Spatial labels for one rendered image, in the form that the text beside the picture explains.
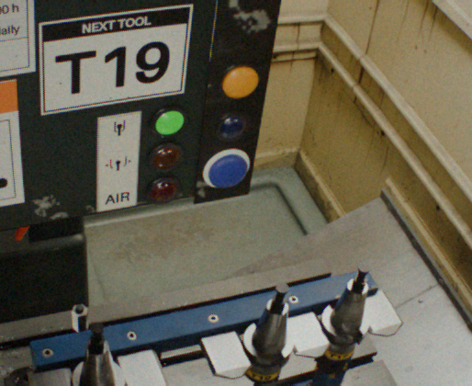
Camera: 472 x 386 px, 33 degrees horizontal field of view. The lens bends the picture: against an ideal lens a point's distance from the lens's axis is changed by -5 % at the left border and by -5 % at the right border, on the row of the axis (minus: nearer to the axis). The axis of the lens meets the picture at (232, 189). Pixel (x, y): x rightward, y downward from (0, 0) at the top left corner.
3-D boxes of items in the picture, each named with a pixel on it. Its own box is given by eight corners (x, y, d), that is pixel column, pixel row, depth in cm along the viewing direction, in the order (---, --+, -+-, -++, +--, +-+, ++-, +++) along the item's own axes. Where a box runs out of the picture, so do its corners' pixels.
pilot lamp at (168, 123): (185, 134, 57) (187, 109, 56) (154, 140, 56) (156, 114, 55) (182, 129, 57) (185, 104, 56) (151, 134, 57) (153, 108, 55)
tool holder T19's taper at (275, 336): (278, 323, 104) (286, 289, 99) (291, 349, 101) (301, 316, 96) (245, 331, 102) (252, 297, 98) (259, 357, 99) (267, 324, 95)
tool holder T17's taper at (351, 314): (351, 302, 108) (363, 268, 103) (368, 326, 105) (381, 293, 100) (323, 312, 106) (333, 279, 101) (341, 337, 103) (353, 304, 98)
